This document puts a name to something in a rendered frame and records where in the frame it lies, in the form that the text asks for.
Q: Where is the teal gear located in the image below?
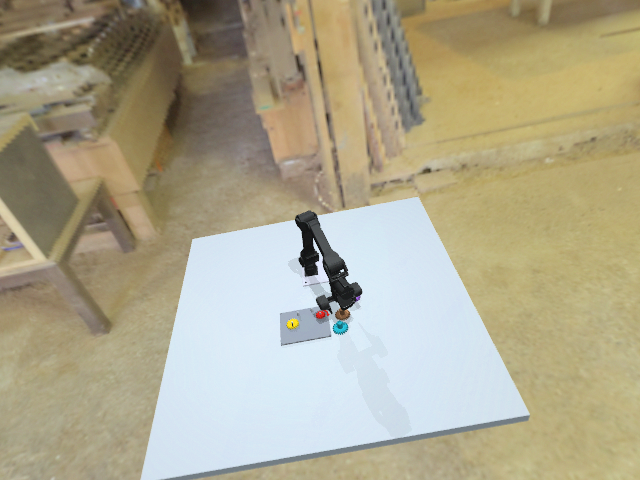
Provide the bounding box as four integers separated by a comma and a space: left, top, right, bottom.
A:
333, 321, 348, 335

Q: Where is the brown gear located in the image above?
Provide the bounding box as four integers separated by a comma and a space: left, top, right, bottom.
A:
335, 307, 350, 321

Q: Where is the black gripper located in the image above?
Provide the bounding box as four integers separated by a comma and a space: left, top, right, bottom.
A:
316, 282, 363, 314

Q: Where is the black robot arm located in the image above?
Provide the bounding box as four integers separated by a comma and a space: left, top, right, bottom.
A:
295, 210, 356, 311

